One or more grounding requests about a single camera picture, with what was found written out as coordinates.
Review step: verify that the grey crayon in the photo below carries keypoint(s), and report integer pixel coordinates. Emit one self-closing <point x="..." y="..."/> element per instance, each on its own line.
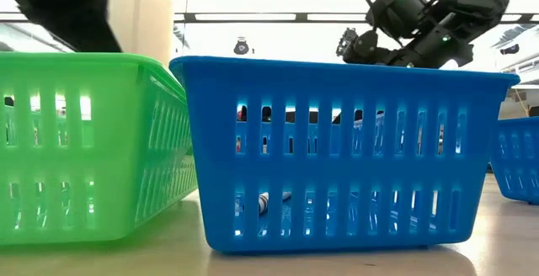
<point x="263" y="203"/>

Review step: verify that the green plastic basket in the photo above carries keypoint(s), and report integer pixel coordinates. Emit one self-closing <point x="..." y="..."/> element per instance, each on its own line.
<point x="105" y="150"/>

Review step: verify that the black horizontal ceiling beam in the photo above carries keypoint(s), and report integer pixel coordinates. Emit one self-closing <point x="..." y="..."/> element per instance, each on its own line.
<point x="273" y="17"/>

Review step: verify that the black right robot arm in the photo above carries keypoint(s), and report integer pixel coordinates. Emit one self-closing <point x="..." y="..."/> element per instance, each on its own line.
<point x="463" y="6"/>

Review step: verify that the black ceiling fixture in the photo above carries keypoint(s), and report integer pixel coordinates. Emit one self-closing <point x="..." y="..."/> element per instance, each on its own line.
<point x="509" y="49"/>

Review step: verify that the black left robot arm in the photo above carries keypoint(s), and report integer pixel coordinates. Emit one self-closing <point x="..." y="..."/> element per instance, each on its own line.
<point x="63" y="11"/>

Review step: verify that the black round hanging object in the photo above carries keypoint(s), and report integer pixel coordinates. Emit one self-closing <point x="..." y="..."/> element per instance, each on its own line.
<point x="241" y="47"/>

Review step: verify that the blue plastic basket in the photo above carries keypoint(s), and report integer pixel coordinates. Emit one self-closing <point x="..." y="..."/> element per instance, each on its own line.
<point x="337" y="171"/>
<point x="518" y="171"/>

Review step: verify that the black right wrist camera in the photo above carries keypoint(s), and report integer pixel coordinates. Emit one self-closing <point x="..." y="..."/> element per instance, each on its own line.
<point x="347" y="42"/>

